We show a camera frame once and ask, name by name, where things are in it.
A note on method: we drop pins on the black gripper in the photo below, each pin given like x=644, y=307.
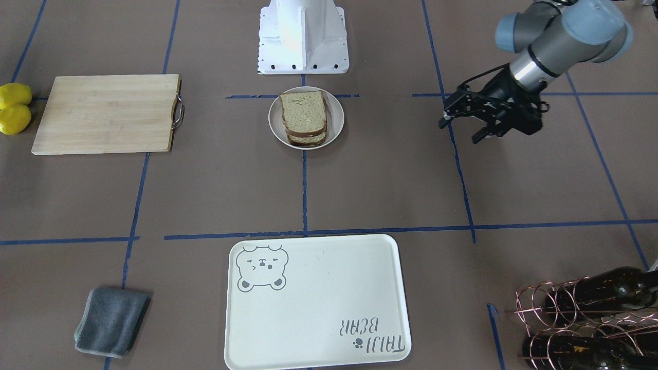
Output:
x=496, y=94

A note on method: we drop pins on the white round plate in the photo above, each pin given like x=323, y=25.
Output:
x=334, y=112

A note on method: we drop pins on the bread slice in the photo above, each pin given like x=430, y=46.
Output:
x=312, y=141
x=304, y=113

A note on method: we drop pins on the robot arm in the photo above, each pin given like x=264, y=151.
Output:
x=547, y=39

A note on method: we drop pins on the cream bear serving tray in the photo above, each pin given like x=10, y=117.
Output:
x=315, y=302

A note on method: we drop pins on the dark wine bottle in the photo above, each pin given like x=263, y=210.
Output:
x=621, y=290
x=620, y=345

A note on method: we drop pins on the wooden cutting board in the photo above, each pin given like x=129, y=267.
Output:
x=112, y=114

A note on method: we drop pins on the grey folded cloth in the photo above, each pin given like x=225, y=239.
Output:
x=111, y=321

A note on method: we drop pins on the yellow lemon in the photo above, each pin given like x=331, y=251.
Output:
x=15, y=93
x=15, y=118

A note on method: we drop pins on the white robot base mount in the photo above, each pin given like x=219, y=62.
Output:
x=302, y=37

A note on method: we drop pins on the copper wire bottle rack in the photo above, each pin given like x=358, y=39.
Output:
x=606, y=321

